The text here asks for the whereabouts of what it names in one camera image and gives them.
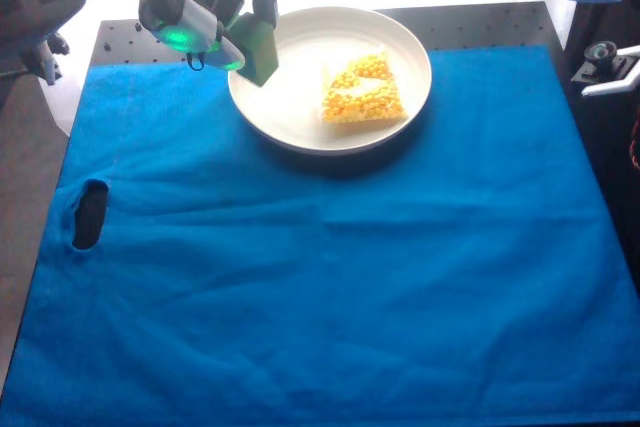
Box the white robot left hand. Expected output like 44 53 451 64
137 0 281 73

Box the green cube block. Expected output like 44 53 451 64
227 14 280 88

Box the white round plate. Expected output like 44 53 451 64
227 6 433 156

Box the blue cloth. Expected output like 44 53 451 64
0 44 640 427

